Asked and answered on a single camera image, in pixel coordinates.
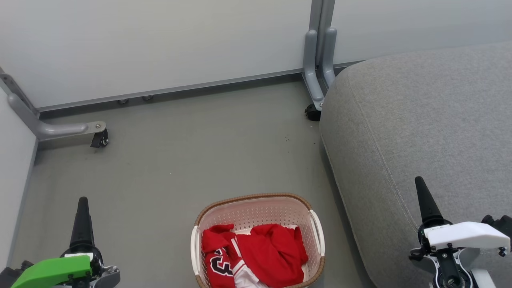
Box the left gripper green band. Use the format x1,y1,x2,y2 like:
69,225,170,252
11,196,104,288

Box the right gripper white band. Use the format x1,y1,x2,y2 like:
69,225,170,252
409,176,511,276

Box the red white numbered jersey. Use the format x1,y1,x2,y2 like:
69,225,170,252
201,224,268,288

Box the plain red garment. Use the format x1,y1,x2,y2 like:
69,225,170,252
236,224,309,288

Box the grey fabric sofa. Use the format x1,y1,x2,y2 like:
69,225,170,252
319,42,512,288

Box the black caster wheel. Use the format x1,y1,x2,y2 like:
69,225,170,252
304,103,322,122
90,129,109,148

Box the grey partition foot long bar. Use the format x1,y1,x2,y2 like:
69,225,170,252
0,67,107,141

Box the cream laundry basket brown rim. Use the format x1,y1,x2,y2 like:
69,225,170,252
190,193,326,288

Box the grey partition post double foot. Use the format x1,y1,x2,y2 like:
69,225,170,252
302,0,337,112

